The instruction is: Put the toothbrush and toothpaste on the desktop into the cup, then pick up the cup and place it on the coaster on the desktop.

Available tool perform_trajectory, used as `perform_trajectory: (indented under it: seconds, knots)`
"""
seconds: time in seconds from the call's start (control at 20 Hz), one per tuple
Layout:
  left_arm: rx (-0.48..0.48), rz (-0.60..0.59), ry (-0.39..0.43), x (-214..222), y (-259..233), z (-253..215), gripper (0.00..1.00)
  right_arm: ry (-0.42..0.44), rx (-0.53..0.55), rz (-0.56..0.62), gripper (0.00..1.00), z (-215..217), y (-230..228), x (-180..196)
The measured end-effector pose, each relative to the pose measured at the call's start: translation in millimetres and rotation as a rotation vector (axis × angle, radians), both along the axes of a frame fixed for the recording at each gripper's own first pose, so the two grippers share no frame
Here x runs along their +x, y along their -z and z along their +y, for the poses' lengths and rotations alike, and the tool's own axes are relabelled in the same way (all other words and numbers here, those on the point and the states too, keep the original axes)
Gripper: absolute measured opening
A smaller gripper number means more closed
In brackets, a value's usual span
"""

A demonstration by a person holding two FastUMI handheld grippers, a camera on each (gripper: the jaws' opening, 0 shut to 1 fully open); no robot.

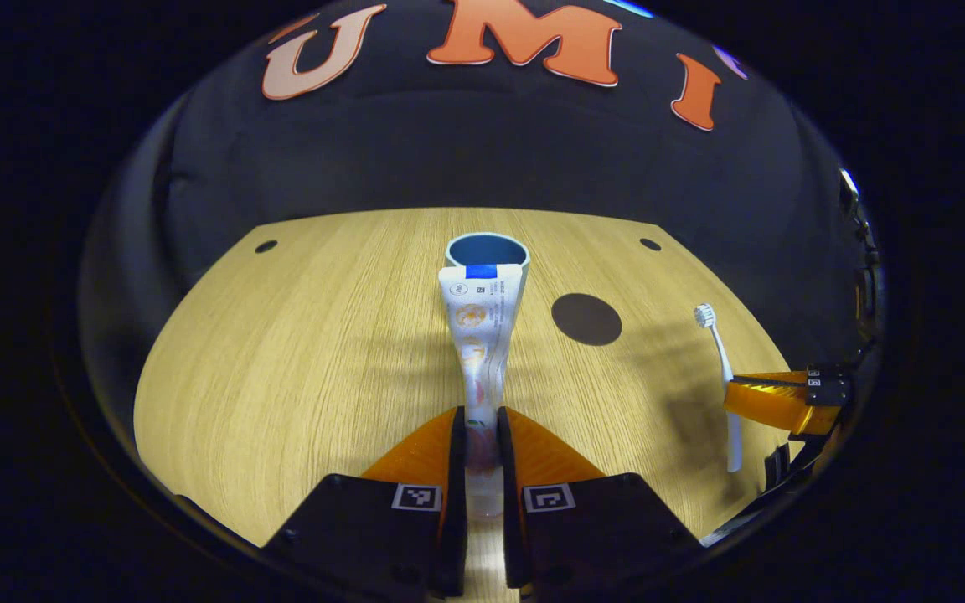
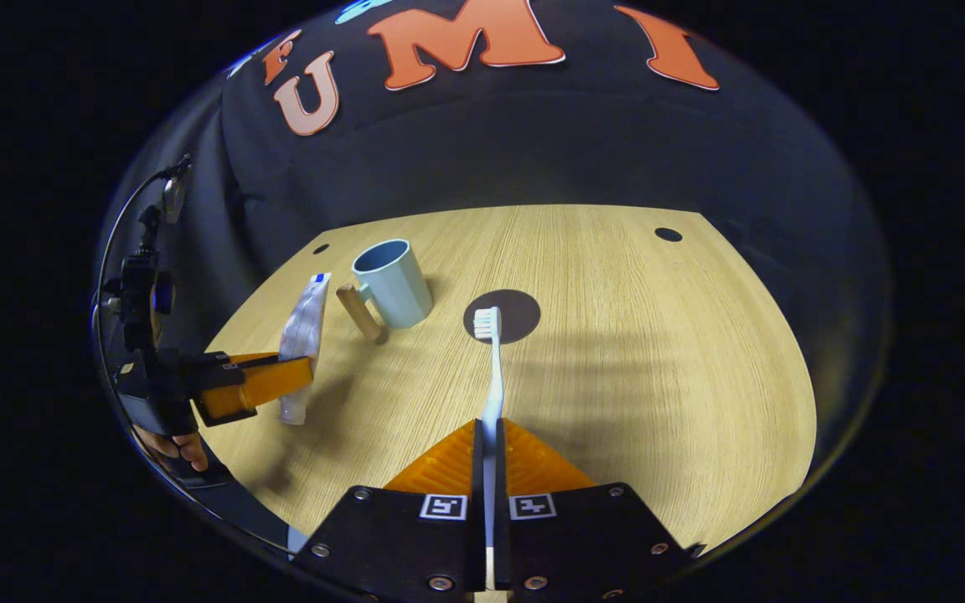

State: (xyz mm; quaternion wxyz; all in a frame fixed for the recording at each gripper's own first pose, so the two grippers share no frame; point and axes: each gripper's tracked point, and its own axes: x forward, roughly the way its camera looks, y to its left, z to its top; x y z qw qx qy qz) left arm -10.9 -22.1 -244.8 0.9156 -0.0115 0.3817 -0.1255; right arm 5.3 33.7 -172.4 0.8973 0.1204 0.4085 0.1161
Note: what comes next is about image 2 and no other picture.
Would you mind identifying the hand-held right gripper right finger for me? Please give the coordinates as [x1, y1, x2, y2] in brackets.
[495, 419, 705, 603]

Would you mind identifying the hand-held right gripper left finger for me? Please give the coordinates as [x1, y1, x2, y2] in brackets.
[292, 419, 485, 603]

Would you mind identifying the white toothpaste tube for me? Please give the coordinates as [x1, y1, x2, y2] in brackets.
[278, 272, 333, 425]

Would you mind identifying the blue cup with wooden handle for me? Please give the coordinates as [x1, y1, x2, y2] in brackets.
[336, 239, 435, 344]

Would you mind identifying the white toothbrush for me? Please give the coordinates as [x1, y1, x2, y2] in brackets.
[473, 307, 504, 591]

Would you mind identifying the black backdrop cloth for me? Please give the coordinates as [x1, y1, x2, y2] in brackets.
[221, 0, 894, 470]

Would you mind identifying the black cable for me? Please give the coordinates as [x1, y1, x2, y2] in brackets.
[95, 157, 193, 312]

